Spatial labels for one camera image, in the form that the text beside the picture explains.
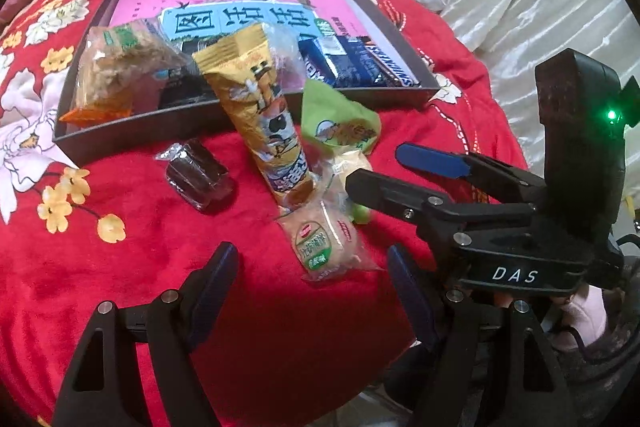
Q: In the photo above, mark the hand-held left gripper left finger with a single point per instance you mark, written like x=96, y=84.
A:
x=215, y=292

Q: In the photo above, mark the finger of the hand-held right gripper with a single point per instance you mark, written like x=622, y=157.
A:
x=430, y=159
x=385, y=194

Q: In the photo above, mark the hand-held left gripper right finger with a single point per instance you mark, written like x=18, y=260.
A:
x=407, y=292

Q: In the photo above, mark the round bread packet green label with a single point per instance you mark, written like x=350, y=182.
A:
x=320, y=242

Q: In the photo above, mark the light green snack packet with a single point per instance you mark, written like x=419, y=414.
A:
x=335, y=117

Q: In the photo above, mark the brown chocolate bar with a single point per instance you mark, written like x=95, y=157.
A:
x=395, y=69

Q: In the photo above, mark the dark clear-wrapped snack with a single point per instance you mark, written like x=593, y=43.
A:
x=200, y=177

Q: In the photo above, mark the blue snack packet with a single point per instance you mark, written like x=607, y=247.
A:
x=360, y=62
x=320, y=62

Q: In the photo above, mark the yellow cartoon snack packet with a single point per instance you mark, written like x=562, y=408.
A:
x=255, y=107

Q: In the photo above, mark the dark shallow cardboard box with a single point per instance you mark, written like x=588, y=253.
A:
x=125, y=132

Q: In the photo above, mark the dark green snack packet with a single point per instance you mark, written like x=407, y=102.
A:
x=185, y=89

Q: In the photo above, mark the clear biscuit packet orange edge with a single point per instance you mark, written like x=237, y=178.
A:
x=115, y=72

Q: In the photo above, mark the person's right forearm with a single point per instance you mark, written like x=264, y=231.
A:
x=585, y=317

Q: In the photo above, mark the red floral blanket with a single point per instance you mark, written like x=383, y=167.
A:
x=125, y=282

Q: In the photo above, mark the pink book with blue label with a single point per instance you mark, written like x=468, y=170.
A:
x=150, y=7

